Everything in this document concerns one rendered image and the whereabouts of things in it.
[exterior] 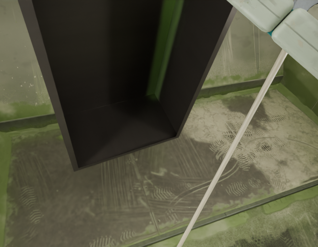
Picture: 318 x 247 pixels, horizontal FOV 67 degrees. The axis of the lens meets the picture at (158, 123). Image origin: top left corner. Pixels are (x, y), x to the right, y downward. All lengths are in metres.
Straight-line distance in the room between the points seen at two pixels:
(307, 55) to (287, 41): 0.03
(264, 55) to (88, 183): 2.06
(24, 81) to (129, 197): 1.14
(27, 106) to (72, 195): 0.78
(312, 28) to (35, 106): 1.90
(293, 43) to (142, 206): 1.40
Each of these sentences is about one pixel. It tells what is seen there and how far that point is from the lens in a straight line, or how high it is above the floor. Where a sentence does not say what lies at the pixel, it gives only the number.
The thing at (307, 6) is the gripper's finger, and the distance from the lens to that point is 0.41.
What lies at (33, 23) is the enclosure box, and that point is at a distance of 0.63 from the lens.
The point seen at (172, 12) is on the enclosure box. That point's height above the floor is 1.09.
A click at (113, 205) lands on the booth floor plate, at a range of 1.63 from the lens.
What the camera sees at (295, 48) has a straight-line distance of 0.37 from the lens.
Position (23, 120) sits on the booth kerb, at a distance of 2.08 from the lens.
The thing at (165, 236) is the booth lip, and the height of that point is 0.04.
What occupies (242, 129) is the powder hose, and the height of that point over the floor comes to 1.00.
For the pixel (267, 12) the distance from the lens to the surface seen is 0.37.
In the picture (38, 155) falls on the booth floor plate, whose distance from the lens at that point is 1.95.
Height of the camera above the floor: 1.50
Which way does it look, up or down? 45 degrees down
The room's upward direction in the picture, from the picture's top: 7 degrees clockwise
